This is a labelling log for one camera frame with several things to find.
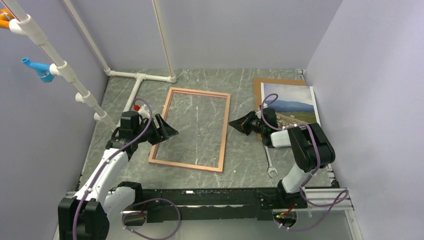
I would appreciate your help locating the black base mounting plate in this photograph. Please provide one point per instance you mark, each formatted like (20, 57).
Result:
(260, 203)

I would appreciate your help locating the blue pipe fitting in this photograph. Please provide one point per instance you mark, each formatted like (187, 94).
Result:
(42, 70)

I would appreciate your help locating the aluminium rail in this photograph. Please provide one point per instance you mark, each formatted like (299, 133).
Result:
(317, 199)

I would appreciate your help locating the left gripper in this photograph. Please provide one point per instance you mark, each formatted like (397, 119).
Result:
(165, 131)

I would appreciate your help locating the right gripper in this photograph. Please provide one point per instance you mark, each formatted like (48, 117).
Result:
(242, 124)

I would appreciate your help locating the silver wrench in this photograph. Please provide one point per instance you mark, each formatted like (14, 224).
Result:
(270, 167)

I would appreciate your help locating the orange pipe fitting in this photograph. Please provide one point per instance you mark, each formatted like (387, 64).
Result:
(5, 18)

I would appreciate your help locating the white PVC pipe stand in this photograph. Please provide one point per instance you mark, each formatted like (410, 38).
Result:
(24, 24)

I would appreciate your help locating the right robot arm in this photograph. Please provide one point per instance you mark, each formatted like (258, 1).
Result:
(310, 147)

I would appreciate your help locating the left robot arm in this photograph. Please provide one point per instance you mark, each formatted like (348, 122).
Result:
(88, 214)

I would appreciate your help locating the landscape photo print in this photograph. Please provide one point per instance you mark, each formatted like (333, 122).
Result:
(294, 104)

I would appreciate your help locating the wooden picture frame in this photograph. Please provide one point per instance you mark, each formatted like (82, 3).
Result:
(222, 147)

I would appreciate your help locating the brown backing board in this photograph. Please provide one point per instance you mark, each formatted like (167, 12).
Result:
(257, 86)

